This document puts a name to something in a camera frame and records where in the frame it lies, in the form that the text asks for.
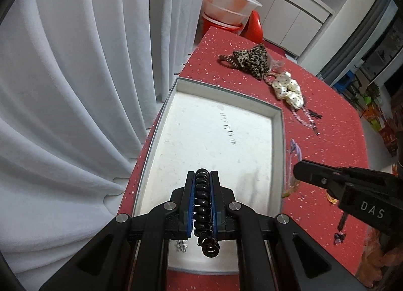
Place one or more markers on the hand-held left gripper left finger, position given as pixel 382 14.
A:
pixel 189 203

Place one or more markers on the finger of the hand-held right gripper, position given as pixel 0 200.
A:
pixel 314 174

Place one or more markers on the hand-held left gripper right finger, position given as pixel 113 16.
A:
pixel 215 203

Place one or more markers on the black wavy hair clip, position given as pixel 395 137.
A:
pixel 342 222

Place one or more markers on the silver charm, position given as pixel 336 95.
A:
pixel 340 237
pixel 182 247

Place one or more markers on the white shallow tray box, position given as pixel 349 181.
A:
pixel 204 140

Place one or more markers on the person's right hand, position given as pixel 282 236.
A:
pixel 393 253

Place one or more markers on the black bow hair clip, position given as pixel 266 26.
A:
pixel 313 114

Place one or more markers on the cream polka dot scrunchie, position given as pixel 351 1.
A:
pixel 286 88

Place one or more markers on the blue stool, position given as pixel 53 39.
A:
pixel 344 81

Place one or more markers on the clear plastic bag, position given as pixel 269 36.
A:
pixel 277 64

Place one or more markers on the leopard print hair bow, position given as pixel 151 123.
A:
pixel 248 59

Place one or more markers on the grey curtain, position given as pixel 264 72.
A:
pixel 355 36

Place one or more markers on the white curtain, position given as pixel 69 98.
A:
pixel 78 89

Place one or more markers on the red plastic chair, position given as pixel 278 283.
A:
pixel 255 26

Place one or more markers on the beige counter cabinet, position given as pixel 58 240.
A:
pixel 283 11

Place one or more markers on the red plastic stool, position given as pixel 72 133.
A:
pixel 220 25

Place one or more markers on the translucent plastic basin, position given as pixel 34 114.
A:
pixel 226 4

